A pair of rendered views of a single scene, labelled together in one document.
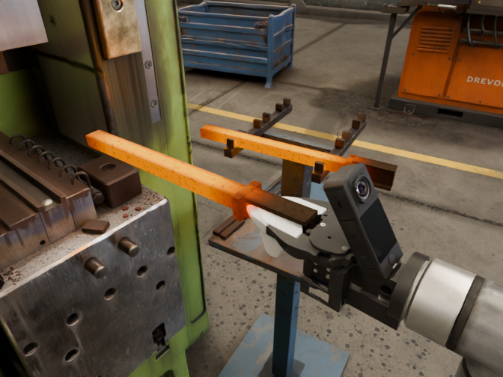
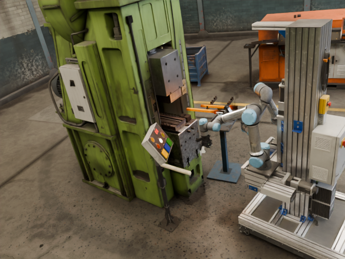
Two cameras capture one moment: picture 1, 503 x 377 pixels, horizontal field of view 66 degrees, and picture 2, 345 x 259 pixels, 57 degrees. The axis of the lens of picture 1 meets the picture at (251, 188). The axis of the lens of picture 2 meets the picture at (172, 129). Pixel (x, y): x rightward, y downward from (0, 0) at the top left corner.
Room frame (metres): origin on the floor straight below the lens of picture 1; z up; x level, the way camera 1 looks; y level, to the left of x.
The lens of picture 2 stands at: (-2.54, 0.40, 2.60)
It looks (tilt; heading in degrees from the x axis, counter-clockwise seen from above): 28 degrees down; 1
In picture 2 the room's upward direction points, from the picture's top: 10 degrees counter-clockwise
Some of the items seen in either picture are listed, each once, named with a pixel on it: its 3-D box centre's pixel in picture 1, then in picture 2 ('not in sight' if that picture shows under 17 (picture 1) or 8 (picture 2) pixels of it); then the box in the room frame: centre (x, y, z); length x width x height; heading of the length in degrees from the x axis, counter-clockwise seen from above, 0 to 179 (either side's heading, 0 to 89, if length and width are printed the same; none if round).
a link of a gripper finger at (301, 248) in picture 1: (303, 239); not in sight; (0.33, -0.06, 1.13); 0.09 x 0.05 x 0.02; 53
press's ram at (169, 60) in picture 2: not in sight; (158, 70); (0.74, 0.52, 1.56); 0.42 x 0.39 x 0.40; 51
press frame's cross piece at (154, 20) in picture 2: not in sight; (139, 22); (0.83, 0.64, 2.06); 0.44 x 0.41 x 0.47; 51
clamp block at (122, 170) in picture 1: (110, 179); (185, 117); (0.75, 0.32, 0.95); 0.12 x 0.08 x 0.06; 51
